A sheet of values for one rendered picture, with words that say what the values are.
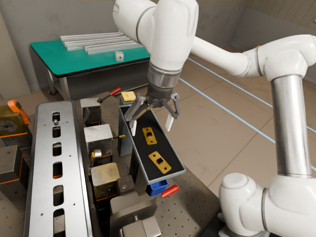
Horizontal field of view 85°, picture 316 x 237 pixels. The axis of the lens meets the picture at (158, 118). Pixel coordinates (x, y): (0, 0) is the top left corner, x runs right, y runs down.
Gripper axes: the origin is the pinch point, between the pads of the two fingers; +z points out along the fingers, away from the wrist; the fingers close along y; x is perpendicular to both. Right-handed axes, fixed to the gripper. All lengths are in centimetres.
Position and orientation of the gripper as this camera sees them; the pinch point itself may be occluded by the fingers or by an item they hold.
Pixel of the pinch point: (151, 128)
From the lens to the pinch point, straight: 63.8
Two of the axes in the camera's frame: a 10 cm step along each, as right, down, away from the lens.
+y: -9.3, 0.9, -3.5
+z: -1.8, 7.2, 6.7
